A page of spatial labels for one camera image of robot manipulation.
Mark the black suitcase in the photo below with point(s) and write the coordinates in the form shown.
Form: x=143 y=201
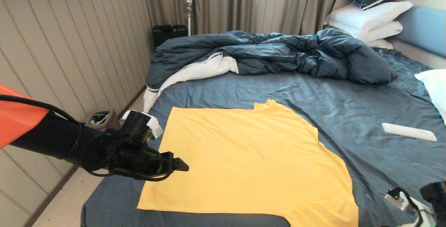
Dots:
x=167 y=34

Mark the blue headboard pad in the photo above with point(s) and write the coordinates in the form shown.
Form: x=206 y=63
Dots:
x=425 y=30

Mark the small white pillow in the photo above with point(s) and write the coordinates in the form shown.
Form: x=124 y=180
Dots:
x=380 y=44

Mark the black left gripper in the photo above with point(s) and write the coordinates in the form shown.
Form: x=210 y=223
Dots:
x=139 y=160

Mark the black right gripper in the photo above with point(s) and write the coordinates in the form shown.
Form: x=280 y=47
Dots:
x=435 y=192

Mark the crumpled dark blue duvet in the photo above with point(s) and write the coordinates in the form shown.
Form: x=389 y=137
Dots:
x=278 y=51

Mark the yellow t-shirt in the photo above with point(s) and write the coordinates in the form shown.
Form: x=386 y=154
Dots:
x=244 y=160

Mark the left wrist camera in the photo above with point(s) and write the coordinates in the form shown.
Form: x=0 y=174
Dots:
x=155 y=127

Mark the dark blue bed sheet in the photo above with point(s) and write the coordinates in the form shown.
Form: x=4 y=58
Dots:
x=296 y=91

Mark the large white pillow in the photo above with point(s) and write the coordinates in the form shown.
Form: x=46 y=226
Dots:
x=366 y=16

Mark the medium white pillow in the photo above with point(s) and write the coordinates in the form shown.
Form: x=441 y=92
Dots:
x=383 y=30

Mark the beige bed headboard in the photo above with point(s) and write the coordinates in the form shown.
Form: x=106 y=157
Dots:
x=418 y=54

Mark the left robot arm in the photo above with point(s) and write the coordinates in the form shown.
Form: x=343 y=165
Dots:
x=52 y=140

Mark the narrow beige curtain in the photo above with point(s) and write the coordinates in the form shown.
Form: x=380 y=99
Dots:
x=306 y=4

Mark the white remote control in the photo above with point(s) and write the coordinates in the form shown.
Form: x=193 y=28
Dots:
x=407 y=131

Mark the wide beige curtain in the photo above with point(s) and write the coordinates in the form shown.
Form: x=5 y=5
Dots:
x=223 y=4

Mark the dark trash bag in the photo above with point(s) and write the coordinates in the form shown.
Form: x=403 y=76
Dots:
x=99 y=118

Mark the beige trash bin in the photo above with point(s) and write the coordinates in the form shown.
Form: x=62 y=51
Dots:
x=104 y=127

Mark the white duvet lining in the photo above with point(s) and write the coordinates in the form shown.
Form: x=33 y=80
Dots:
x=202 y=70

